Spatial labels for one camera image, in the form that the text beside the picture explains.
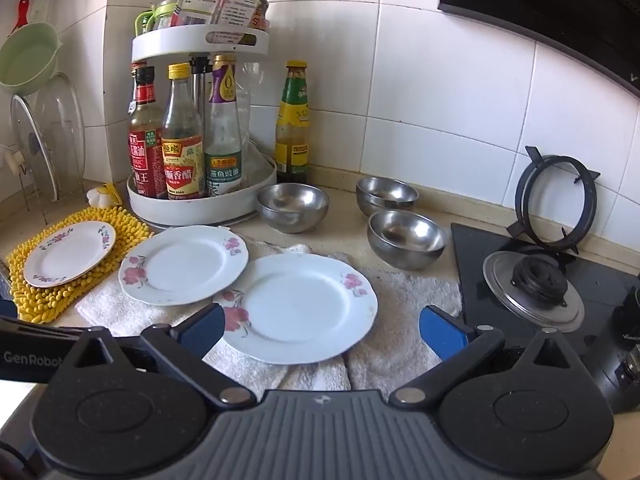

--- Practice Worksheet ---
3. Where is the white towel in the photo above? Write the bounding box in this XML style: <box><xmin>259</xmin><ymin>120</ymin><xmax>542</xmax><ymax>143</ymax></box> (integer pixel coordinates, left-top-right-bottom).
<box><xmin>75</xmin><ymin>237</ymin><xmax>463</xmax><ymax>401</ymax></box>

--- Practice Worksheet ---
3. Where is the clear bottle purple green label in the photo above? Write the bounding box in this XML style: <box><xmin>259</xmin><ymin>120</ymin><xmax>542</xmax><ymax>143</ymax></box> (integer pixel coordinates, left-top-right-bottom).
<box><xmin>204</xmin><ymin>54</ymin><xmax>244</xmax><ymax>198</ymax></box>

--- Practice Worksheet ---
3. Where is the black burner cap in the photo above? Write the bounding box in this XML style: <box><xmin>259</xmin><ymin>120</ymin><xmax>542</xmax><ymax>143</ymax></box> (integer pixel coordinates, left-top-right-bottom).
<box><xmin>510</xmin><ymin>258</ymin><xmax>568</xmax><ymax>307</ymax></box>

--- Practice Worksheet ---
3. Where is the white yellow flower-shaped scrubber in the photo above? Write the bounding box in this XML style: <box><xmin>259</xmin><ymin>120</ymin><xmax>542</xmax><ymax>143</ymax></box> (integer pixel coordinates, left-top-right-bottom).
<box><xmin>87</xmin><ymin>182</ymin><xmax>123</xmax><ymax>209</ymax></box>

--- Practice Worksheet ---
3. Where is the clear vinegar bottle yellow cap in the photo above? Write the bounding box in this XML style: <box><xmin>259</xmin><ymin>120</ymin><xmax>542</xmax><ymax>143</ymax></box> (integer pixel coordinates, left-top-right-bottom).
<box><xmin>160</xmin><ymin>62</ymin><xmax>207</xmax><ymax>200</ymax></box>

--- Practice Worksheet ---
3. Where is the stainless steel bowl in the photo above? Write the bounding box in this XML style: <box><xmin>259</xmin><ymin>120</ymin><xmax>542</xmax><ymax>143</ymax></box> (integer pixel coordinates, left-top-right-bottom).
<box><xmin>367</xmin><ymin>210</ymin><xmax>447</xmax><ymax>271</ymax></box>
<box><xmin>257</xmin><ymin>183</ymin><xmax>330</xmax><ymax>234</ymax></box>
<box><xmin>356</xmin><ymin>176</ymin><xmax>419</xmax><ymax>217</ymax></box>

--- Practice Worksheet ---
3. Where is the red-label soy sauce bottle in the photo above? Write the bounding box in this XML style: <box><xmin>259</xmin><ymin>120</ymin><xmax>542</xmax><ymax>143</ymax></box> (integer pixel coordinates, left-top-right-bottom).
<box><xmin>127</xmin><ymin>62</ymin><xmax>168</xmax><ymax>200</ymax></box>

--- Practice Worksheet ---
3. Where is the scalloped pink-flower white plate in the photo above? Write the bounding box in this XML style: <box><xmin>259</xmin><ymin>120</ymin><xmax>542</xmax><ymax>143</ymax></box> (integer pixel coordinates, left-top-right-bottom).
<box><xmin>118</xmin><ymin>225</ymin><xmax>249</xmax><ymax>307</ymax></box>

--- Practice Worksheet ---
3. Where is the small floral white plate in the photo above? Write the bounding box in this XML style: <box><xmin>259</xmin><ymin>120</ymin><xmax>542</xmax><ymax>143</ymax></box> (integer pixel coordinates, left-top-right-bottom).
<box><xmin>23</xmin><ymin>221</ymin><xmax>117</xmax><ymax>288</ymax></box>

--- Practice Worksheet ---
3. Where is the red-label glass jar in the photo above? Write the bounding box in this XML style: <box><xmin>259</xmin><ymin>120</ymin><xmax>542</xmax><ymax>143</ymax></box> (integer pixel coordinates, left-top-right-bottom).
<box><xmin>249</xmin><ymin>0</ymin><xmax>272</xmax><ymax>31</ymax></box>

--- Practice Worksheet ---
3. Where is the black stove knob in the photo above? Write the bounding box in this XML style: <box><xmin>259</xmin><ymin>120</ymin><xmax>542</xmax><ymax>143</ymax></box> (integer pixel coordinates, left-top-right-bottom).
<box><xmin>599</xmin><ymin>287</ymin><xmax>640</xmax><ymax>410</ymax></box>

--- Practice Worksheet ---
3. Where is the green-lid jar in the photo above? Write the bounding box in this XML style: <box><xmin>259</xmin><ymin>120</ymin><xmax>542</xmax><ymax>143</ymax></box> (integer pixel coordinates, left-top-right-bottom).
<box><xmin>134</xmin><ymin>0</ymin><xmax>181</xmax><ymax>37</ymax></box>

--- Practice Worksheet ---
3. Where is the green plastic basin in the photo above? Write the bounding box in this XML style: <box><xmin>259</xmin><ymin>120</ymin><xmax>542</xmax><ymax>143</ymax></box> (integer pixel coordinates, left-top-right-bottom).
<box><xmin>0</xmin><ymin>20</ymin><xmax>63</xmax><ymax>93</ymax></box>

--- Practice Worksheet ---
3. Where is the white two-tier rotating rack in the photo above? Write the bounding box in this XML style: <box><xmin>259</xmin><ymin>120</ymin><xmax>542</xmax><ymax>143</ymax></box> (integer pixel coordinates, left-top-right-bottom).
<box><xmin>126</xmin><ymin>25</ymin><xmax>277</xmax><ymax>226</ymax></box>

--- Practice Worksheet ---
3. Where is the black glass gas stove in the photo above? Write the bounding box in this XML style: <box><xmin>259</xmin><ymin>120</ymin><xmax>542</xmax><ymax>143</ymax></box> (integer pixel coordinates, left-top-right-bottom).
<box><xmin>450</xmin><ymin>222</ymin><xmax>640</xmax><ymax>413</ymax></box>

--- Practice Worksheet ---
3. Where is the large pink-flower white plate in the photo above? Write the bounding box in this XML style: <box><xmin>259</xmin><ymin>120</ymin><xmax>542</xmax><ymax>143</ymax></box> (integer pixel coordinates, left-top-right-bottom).
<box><xmin>212</xmin><ymin>253</ymin><xmax>379</xmax><ymax>365</ymax></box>

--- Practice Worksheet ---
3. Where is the yellow chenille mat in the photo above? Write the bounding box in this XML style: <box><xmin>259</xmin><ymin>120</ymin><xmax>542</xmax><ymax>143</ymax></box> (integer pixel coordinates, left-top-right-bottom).
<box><xmin>6</xmin><ymin>206</ymin><xmax>153</xmax><ymax>323</ymax></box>

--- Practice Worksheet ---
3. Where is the glass pot lid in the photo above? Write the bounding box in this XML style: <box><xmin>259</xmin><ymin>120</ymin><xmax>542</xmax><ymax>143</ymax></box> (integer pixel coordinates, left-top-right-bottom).
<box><xmin>10</xmin><ymin>95</ymin><xmax>61</xmax><ymax>202</ymax></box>
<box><xmin>35</xmin><ymin>72</ymin><xmax>86</xmax><ymax>196</ymax></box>

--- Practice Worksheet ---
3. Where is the black pot support ring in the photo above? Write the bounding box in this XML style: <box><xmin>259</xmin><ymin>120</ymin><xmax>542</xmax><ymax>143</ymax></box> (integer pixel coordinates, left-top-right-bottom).
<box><xmin>506</xmin><ymin>146</ymin><xmax>601</xmax><ymax>256</ymax></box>

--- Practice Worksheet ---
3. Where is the green-label sauce bottle yellow cap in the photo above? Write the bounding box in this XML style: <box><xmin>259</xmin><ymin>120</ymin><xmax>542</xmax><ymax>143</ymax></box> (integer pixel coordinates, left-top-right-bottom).
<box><xmin>275</xmin><ymin>60</ymin><xmax>311</xmax><ymax>184</ymax></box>

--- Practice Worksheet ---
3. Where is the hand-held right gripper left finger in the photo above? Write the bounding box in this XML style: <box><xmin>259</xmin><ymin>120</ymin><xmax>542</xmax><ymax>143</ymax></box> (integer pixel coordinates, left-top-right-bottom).
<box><xmin>47</xmin><ymin>302</ymin><xmax>257</xmax><ymax>407</ymax></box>

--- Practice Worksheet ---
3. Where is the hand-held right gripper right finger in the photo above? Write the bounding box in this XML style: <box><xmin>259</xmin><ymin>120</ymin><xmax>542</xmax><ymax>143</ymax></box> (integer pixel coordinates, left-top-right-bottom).
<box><xmin>390</xmin><ymin>305</ymin><xmax>601</xmax><ymax>408</ymax></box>

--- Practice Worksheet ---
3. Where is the wire dish rack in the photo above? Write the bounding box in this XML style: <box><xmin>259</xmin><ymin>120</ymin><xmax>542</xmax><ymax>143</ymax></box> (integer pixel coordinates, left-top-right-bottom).
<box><xmin>0</xmin><ymin>145</ymin><xmax>101</xmax><ymax>213</ymax></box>

